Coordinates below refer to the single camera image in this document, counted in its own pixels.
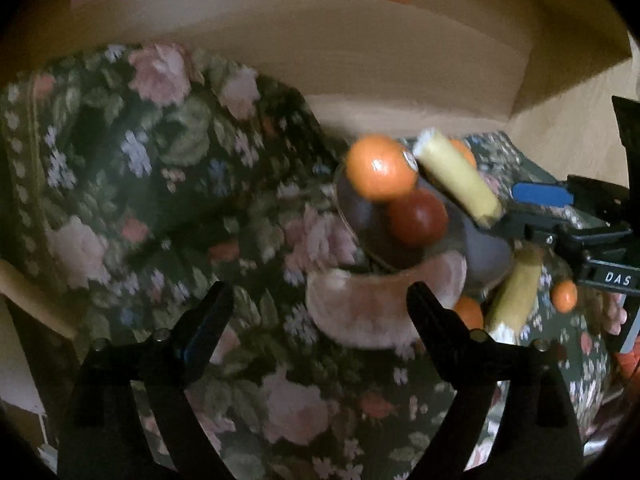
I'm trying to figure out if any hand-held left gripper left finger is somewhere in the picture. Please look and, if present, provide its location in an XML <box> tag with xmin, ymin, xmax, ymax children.
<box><xmin>57</xmin><ymin>281</ymin><xmax>236</xmax><ymax>480</ymax></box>

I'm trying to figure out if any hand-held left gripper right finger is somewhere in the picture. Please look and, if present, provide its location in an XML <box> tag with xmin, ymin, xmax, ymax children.
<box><xmin>406</xmin><ymin>281</ymin><xmax>586</xmax><ymax>480</ymax></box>

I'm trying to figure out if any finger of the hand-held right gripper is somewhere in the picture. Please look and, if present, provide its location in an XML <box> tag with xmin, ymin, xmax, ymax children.
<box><xmin>492</xmin><ymin>210</ymin><xmax>634</xmax><ymax>262</ymax></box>
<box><xmin>511</xmin><ymin>175</ymin><xmax>632</xmax><ymax>222</ymax></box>

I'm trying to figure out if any yellow banana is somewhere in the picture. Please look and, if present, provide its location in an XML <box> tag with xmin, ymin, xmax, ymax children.
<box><xmin>484</xmin><ymin>247</ymin><xmax>546</xmax><ymax>341</ymax></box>
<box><xmin>412</xmin><ymin>128</ymin><xmax>503</xmax><ymax>227</ymax></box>

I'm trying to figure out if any dark glass bowl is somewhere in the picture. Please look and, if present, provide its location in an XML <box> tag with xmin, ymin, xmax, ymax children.
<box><xmin>334</xmin><ymin>160</ymin><xmax>468</xmax><ymax>275</ymax></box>

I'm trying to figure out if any small orange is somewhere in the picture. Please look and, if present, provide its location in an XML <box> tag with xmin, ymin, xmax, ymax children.
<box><xmin>551</xmin><ymin>280</ymin><xmax>579</xmax><ymax>312</ymax></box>
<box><xmin>454</xmin><ymin>296</ymin><xmax>485</xmax><ymax>332</ymax></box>

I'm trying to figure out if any dark purple round fruit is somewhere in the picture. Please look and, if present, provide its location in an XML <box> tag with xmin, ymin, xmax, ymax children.
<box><xmin>462</xmin><ymin>219</ymin><xmax>516</xmax><ymax>287</ymax></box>

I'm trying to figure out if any orange red object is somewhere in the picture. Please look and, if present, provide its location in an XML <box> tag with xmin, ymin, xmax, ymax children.
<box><xmin>615</xmin><ymin>351</ymin><xmax>640</xmax><ymax>387</ymax></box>

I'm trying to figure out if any red tomato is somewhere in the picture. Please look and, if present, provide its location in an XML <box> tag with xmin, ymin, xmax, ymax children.
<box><xmin>387</xmin><ymin>190</ymin><xmax>449</xmax><ymax>246</ymax></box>

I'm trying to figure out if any large orange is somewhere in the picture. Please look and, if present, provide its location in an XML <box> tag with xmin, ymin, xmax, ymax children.
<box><xmin>346</xmin><ymin>134</ymin><xmax>418</xmax><ymax>202</ymax></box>

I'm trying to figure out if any floral printed cloth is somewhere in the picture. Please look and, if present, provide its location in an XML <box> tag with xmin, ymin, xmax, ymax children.
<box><xmin>0</xmin><ymin>42</ymin><xmax>632</xmax><ymax>480</ymax></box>

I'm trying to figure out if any pale yellow rod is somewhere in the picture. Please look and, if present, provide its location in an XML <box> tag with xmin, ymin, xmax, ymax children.
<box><xmin>0</xmin><ymin>260</ymin><xmax>79</xmax><ymax>339</ymax></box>

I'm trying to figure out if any beige wooden ledge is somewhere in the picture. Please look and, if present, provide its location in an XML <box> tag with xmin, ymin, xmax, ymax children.
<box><xmin>70</xmin><ymin>0</ymin><xmax>632</xmax><ymax>126</ymax></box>

